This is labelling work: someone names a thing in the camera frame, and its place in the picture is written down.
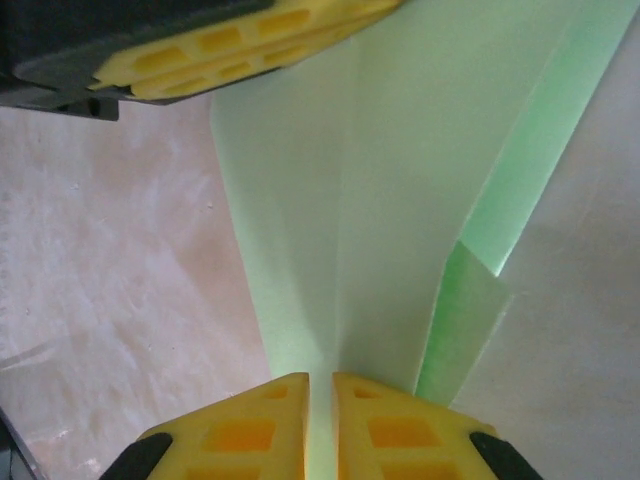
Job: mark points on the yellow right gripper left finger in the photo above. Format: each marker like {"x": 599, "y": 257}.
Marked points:
{"x": 235, "y": 435}

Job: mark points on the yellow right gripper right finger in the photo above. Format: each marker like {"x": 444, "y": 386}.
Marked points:
{"x": 415, "y": 440}

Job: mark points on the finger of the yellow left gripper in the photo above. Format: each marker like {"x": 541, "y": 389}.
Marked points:
{"x": 250, "y": 35}
{"x": 250, "y": 67}

